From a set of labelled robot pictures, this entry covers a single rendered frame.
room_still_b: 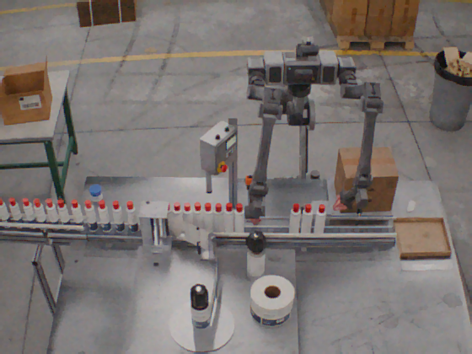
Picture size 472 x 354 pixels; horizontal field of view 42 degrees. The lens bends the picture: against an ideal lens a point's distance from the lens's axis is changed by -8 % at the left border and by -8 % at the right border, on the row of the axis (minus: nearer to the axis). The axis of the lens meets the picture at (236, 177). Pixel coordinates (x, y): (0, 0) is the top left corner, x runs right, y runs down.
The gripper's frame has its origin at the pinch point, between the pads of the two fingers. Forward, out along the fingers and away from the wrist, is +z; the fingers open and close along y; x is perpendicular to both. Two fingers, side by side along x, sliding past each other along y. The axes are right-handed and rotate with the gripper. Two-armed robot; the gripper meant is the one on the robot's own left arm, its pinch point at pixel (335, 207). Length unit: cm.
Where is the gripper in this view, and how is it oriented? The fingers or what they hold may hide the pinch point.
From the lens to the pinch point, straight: 333.9
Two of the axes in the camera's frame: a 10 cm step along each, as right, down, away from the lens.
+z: -6.5, 5.5, 5.3
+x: 7.6, 4.8, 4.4
